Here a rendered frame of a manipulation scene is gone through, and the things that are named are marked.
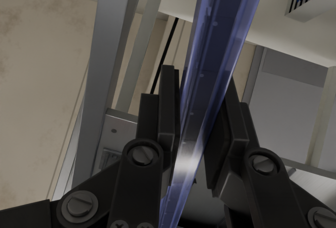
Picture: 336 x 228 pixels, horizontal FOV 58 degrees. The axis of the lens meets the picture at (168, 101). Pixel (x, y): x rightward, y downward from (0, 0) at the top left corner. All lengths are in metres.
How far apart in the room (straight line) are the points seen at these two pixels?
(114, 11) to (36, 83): 2.99
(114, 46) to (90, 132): 0.10
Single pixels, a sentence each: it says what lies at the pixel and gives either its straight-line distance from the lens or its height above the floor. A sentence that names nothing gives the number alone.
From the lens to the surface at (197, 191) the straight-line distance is 0.38.
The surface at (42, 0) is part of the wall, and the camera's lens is 3.39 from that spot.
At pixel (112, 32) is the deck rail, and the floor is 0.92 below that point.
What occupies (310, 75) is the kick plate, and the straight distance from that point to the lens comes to 3.14.
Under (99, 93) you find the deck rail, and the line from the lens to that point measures 0.26.
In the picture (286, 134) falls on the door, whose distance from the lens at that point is 3.01.
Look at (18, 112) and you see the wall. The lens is 3.24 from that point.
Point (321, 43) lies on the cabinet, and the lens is 0.99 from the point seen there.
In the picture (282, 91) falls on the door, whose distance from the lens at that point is 3.02.
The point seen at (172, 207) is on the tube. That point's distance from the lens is 0.18.
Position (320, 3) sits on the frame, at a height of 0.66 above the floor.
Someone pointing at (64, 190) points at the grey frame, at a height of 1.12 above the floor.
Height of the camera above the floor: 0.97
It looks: 4 degrees down
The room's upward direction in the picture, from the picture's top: 164 degrees counter-clockwise
